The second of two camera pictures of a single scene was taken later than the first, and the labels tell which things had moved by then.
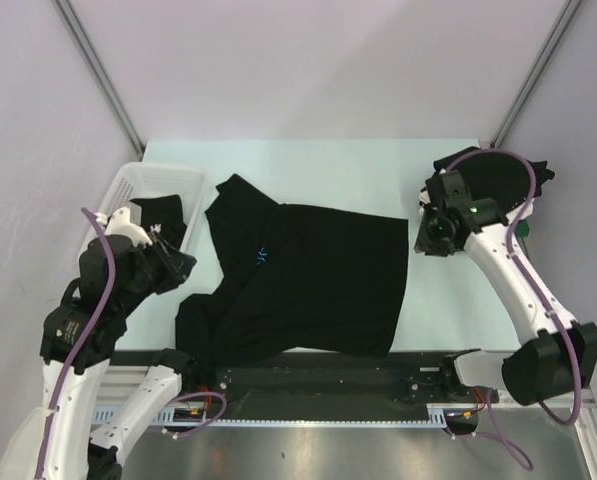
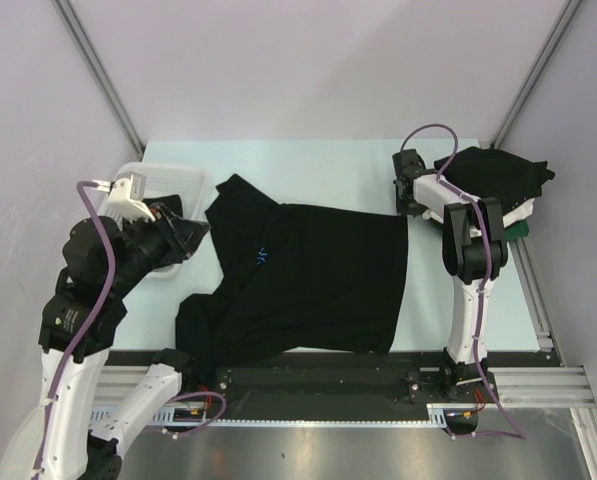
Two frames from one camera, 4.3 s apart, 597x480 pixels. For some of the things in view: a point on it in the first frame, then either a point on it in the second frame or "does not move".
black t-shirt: x=296 y=279 does not move
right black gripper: x=424 y=243 -> x=403 y=209
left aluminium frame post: x=101 y=75 does not move
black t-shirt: x=497 y=176 does not move
